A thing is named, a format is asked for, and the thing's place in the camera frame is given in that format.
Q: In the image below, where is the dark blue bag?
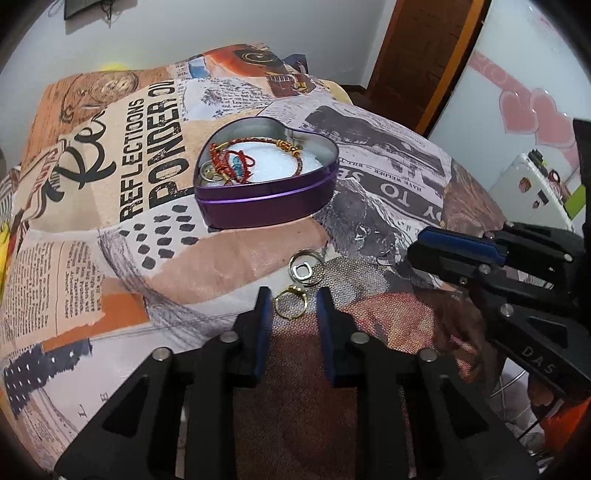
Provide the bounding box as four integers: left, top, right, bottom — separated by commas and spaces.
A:
283, 54, 308, 73

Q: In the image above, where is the red braided bracelet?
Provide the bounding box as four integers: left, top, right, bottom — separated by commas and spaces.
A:
205, 136, 306, 186

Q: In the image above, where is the silver ring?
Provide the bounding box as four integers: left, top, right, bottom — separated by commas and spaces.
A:
287, 249, 328, 287

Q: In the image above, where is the white cabinet with stickers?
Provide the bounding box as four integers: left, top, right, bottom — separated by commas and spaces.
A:
489, 150, 582, 235

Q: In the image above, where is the yellow pillow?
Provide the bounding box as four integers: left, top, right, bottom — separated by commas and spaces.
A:
100, 62, 130, 72

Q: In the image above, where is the gold ring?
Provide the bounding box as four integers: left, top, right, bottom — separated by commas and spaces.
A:
273, 284, 310, 320

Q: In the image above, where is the printed newspaper-pattern bedspread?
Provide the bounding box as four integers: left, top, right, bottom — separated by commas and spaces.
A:
1, 44, 504, 472

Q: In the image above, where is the wooden door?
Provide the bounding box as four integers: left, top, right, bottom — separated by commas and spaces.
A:
367, 0, 491, 136

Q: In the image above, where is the yellow cloth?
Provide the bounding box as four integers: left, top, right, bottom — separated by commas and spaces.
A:
0, 222, 12, 297

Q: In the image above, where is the purple heart-shaped tin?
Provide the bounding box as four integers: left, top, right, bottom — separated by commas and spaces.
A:
193, 116, 339, 230

